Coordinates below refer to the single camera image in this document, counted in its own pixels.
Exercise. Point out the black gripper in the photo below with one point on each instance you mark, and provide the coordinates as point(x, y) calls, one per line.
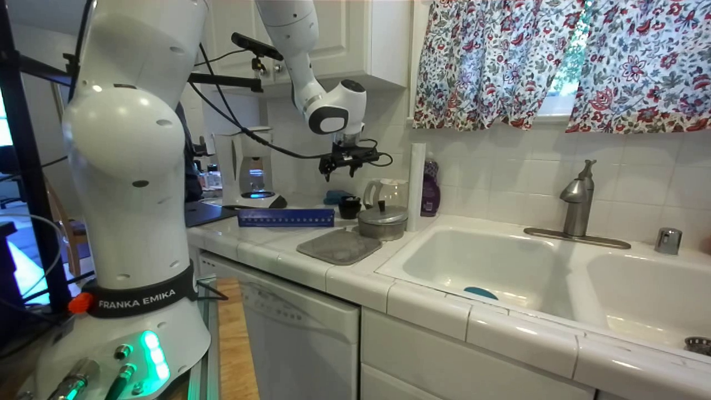
point(350, 154)

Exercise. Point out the black cup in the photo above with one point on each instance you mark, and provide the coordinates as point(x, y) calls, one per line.
point(350, 207)

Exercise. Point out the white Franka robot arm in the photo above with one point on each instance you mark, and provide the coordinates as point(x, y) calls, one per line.
point(137, 324)

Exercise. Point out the metal pot with lid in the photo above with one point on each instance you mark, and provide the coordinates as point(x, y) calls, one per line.
point(383, 221)

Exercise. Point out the white paper towel tube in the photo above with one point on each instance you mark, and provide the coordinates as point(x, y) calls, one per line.
point(417, 172)

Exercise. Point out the grey quilted pot holder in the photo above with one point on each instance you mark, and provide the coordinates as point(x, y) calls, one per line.
point(340, 247)

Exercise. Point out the purple soap bottle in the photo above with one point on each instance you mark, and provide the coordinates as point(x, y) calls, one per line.
point(430, 189)

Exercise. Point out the white coffee maker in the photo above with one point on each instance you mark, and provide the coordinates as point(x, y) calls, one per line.
point(246, 172)

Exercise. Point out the blue ruler box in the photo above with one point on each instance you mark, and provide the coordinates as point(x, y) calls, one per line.
point(286, 219)

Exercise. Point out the left floral curtain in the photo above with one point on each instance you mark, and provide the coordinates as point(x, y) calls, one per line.
point(490, 61)

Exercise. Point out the floral curtain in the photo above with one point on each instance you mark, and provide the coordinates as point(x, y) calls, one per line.
point(648, 66)
point(490, 61)

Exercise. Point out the teal plate in sink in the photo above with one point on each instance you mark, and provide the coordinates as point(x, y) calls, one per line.
point(481, 291)

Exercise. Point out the white dishwasher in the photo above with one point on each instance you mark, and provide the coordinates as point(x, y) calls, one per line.
point(303, 343)

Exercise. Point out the chrome kitchen faucet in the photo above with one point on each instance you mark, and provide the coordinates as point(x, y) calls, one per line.
point(578, 195)

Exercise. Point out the right floral curtain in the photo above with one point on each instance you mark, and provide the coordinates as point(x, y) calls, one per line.
point(648, 66)

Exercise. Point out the chrome soap dispenser knob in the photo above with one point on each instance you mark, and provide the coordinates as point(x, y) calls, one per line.
point(670, 241)

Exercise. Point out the white double sink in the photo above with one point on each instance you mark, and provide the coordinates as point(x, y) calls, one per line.
point(637, 293)

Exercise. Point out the black camera on stand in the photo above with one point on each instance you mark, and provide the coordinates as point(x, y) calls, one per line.
point(258, 52)

